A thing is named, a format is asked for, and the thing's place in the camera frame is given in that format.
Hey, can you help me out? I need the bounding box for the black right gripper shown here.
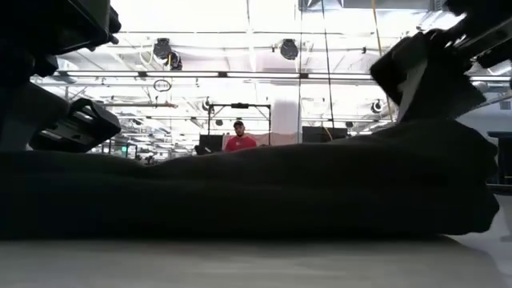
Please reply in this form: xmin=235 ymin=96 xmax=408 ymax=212
xmin=370 ymin=0 xmax=512 ymax=123

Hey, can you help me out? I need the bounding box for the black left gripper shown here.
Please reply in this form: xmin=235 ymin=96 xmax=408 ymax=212
xmin=0 ymin=0 xmax=122 ymax=154

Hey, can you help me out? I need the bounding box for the black cloth napkin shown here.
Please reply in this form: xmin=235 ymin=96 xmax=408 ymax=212
xmin=0 ymin=118 xmax=501 ymax=241

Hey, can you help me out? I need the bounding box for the black monitor on stand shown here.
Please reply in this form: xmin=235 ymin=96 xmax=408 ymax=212
xmin=302 ymin=126 xmax=349 ymax=144

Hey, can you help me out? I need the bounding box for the black desk screen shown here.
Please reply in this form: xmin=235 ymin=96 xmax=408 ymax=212
xmin=486 ymin=130 xmax=512 ymax=185

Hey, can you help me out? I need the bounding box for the white building column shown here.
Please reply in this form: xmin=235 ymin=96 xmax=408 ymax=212
xmin=271 ymin=99 xmax=301 ymax=135

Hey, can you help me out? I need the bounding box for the black flat panel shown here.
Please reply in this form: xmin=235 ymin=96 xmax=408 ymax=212
xmin=198 ymin=134 xmax=224 ymax=155

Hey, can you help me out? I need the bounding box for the long ceiling light strip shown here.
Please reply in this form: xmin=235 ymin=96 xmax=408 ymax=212
xmin=58 ymin=70 xmax=375 ymax=79

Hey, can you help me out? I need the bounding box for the person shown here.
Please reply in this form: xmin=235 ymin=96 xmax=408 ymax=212
xmin=223 ymin=119 xmax=258 ymax=152

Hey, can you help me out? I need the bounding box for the yellow hanging cable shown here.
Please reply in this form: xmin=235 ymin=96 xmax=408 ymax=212
xmin=370 ymin=0 xmax=396 ymax=123

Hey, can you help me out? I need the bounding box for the black hanging cable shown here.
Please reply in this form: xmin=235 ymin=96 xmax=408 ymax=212
xmin=322 ymin=0 xmax=336 ymax=129

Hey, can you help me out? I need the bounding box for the black ceiling cable reel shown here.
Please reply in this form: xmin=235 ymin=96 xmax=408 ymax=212
xmin=279 ymin=38 xmax=300 ymax=61
xmin=154 ymin=38 xmax=173 ymax=61

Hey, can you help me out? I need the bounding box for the black aluminium table frame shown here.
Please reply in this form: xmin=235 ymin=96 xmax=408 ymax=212
xmin=486 ymin=182 xmax=512 ymax=197

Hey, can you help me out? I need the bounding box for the black metal gantry frame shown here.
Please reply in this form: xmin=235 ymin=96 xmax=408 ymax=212
xmin=206 ymin=102 xmax=272 ymax=146

